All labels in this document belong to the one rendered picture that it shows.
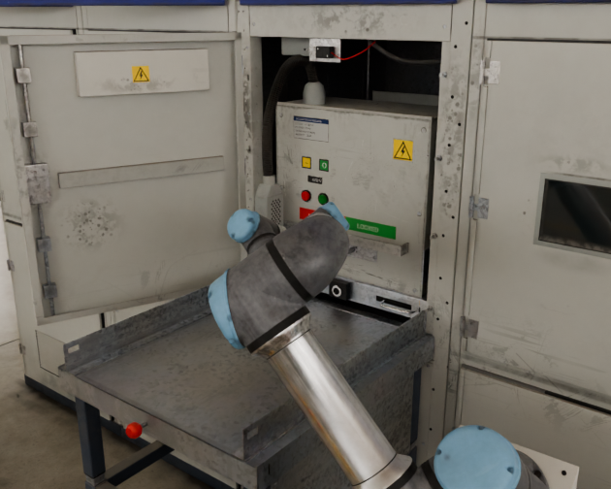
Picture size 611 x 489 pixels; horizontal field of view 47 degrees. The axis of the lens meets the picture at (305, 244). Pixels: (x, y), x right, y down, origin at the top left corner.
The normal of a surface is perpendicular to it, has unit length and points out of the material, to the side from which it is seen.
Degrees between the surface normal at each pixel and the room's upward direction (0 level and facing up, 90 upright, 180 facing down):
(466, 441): 39
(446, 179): 90
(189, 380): 0
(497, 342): 90
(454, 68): 90
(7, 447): 0
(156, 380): 0
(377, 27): 90
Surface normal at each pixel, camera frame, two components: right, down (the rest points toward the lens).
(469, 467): -0.31, -0.56
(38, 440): 0.00, -0.95
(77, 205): 0.50, 0.27
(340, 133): -0.62, 0.25
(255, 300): -0.05, -0.04
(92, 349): 0.79, 0.19
